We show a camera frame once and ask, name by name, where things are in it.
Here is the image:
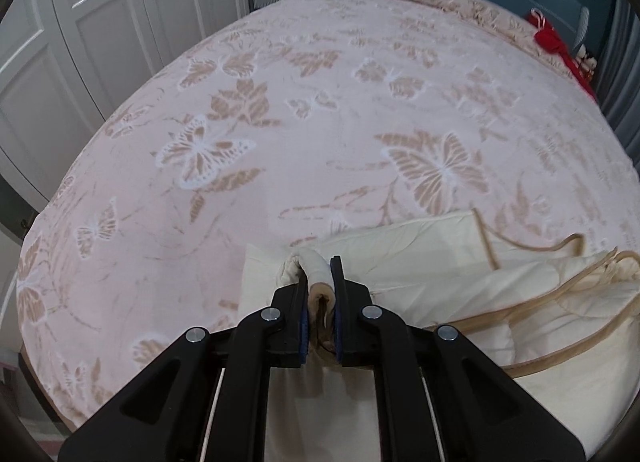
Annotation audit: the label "white panelled wardrobe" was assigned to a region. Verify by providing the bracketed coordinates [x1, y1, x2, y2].
[0, 0, 273, 223]

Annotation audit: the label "cream quilted jacket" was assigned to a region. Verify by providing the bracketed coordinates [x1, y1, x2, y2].
[239, 208, 640, 462]

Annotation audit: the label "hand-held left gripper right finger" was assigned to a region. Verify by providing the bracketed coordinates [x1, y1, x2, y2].
[330, 255, 586, 462]

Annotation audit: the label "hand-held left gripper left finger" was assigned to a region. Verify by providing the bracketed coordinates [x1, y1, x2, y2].
[57, 272, 310, 462]

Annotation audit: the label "pink butterfly bedspread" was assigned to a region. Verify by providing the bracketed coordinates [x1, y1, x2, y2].
[15, 0, 636, 432]

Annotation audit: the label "small stuffed toys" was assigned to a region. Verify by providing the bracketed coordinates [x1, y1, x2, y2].
[575, 42, 599, 84]

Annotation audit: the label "grey curtain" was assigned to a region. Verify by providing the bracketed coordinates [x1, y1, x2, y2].
[596, 0, 640, 155]

